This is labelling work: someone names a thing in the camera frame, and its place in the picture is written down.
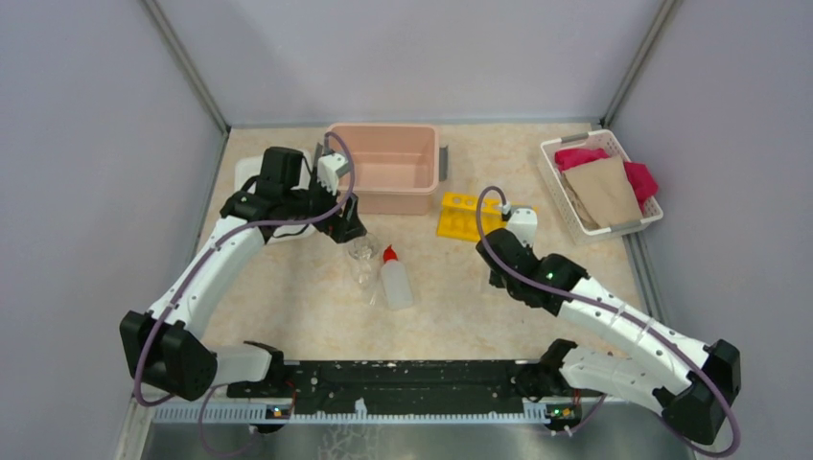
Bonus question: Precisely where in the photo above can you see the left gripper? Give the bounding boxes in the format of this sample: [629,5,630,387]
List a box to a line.
[284,167,367,242]

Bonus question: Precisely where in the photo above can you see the white wash bottle red cap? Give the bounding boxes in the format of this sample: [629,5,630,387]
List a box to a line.
[379,245,414,310]

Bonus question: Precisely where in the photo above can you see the pink plastic bin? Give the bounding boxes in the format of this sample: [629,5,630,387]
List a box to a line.
[329,123,448,216]

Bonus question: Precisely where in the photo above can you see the white bin lid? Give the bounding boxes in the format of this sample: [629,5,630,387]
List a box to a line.
[234,149,315,244]

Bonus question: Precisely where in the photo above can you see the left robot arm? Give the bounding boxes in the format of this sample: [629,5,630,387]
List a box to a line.
[119,147,366,406]

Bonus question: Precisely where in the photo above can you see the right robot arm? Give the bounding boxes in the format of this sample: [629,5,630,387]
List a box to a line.
[476,229,741,446]

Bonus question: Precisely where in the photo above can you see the yellow test tube rack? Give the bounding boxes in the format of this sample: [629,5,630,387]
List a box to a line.
[436,193,537,242]

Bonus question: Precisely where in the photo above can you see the beige cloth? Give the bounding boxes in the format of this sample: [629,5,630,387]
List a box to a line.
[563,156,643,231]

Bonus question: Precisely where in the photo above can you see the red cloth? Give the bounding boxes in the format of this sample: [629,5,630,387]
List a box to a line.
[554,148,659,209]

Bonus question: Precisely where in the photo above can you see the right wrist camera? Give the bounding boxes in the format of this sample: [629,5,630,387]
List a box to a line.
[505,206,538,248]

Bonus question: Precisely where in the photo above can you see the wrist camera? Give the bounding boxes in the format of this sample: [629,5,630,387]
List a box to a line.
[505,206,538,248]
[316,152,350,196]

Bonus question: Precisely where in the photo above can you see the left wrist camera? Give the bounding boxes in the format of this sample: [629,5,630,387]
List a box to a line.
[316,152,350,196]

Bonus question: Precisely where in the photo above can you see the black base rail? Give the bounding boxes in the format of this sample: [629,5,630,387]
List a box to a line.
[226,359,596,416]

